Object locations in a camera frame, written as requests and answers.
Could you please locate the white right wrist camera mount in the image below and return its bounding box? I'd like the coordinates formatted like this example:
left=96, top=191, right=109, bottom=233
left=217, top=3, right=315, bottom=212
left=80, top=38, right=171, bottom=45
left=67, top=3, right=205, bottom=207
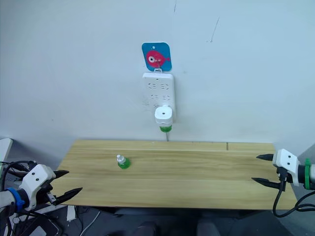
left=271, top=148, right=301, bottom=187

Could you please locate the blue fish wall hook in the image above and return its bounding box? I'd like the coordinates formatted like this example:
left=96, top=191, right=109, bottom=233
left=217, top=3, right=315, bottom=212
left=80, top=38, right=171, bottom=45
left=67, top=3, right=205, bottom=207
left=141, top=42, right=172, bottom=72

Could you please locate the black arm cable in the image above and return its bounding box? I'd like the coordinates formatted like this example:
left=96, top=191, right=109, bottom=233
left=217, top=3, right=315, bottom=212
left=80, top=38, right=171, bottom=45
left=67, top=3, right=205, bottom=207
left=0, top=160, right=38, bottom=193
left=272, top=181, right=315, bottom=218

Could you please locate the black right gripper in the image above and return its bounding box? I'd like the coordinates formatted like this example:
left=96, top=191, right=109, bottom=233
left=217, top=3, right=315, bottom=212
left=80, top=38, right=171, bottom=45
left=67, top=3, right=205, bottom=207
left=251, top=153, right=288, bottom=190

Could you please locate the green liquid bottle white cap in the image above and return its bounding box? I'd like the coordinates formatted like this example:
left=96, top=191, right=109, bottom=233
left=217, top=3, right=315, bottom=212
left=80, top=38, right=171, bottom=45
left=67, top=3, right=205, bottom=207
left=116, top=154, right=131, bottom=171

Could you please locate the black flat floor device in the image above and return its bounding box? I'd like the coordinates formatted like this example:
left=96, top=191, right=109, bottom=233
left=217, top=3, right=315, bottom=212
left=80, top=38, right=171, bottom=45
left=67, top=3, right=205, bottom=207
left=14, top=215, right=63, bottom=236

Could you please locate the thin white floor cable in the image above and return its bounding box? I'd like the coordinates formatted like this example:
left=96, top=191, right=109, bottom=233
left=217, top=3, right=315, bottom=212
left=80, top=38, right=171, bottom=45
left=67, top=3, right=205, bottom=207
left=78, top=209, right=102, bottom=236

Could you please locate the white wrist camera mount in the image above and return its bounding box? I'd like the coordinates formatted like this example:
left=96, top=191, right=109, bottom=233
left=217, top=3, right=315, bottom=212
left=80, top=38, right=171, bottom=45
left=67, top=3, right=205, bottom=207
left=18, top=164, right=57, bottom=211
left=271, top=148, right=301, bottom=187

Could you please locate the white furniture panel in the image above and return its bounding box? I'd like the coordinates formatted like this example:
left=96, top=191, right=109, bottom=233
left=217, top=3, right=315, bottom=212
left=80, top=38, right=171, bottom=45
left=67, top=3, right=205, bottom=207
left=0, top=138, right=14, bottom=163

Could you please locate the white power strip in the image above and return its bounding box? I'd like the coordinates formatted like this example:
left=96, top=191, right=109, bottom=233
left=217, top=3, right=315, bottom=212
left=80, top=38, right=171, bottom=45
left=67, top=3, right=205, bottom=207
left=142, top=72, right=176, bottom=124

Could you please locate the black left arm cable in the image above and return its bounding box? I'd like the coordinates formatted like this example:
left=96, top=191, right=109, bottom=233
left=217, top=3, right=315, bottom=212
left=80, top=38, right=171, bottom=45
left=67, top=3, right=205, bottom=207
left=0, top=160, right=38, bottom=193

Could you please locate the white mosquito repellent heater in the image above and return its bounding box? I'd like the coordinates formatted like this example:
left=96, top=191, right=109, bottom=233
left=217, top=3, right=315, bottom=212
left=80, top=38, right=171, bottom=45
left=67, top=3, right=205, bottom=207
left=154, top=104, right=174, bottom=127

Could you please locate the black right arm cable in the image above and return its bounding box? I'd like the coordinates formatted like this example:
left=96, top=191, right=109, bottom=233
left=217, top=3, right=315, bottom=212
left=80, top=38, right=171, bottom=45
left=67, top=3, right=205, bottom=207
left=272, top=181, right=315, bottom=218

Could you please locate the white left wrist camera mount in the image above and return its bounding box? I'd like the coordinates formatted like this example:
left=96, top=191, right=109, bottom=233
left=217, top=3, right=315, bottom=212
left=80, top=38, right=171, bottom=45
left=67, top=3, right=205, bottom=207
left=18, top=164, right=57, bottom=211

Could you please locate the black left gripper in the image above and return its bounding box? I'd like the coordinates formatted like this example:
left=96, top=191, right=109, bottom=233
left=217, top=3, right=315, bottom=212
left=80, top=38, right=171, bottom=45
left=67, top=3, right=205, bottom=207
left=36, top=170, right=83, bottom=206

